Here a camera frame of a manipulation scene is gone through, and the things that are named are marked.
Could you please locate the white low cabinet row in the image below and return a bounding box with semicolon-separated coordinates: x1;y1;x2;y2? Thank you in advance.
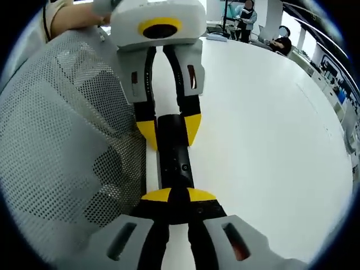
289;47;359;154

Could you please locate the pale blue flat box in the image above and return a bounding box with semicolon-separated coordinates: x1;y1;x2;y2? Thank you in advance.
206;33;228;42

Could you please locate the thin black cable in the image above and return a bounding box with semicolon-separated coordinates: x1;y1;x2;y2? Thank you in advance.
42;2;53;43

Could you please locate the black remote control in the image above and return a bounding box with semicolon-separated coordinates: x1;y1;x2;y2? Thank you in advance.
156;114;196;224

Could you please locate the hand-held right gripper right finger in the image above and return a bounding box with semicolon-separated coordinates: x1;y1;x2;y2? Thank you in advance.
186;187;308;270

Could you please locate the grey mesh office chair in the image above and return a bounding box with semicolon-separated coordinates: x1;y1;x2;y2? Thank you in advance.
0;29;147;268

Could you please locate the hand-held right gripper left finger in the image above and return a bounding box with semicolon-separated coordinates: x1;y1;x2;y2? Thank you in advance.
55;187;172;270

